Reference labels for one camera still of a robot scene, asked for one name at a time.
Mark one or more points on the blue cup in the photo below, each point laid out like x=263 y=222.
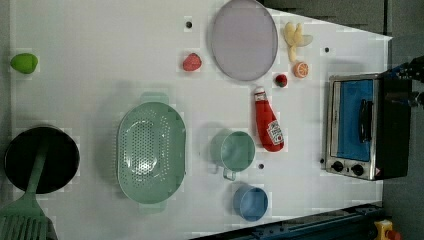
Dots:
x=250 y=203

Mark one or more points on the orange slice toy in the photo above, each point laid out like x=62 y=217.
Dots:
x=300 y=70

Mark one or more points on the green slotted spatula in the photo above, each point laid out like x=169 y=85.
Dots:
x=23 y=219

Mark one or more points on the large pink strawberry toy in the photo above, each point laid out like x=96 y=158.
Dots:
x=192 y=62

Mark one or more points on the silver toaster oven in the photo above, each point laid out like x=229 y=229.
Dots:
x=368 y=127

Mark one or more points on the grey round plate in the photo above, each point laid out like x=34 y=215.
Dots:
x=244 y=40

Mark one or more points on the green mug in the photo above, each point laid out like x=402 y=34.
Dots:
x=234 y=151

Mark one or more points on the black frying pan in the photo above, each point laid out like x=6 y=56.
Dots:
x=61 y=163

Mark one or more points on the green plastic strainer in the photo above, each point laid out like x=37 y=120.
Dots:
x=151 y=144

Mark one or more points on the red ketchup bottle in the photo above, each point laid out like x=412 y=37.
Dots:
x=269 y=130

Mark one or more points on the small red strawberry toy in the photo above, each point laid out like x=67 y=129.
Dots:
x=281 y=80

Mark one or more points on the peeled toy banana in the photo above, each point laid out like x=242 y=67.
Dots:
x=294 y=38

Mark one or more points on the yellow red clamp tool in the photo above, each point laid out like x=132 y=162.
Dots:
x=385 y=231

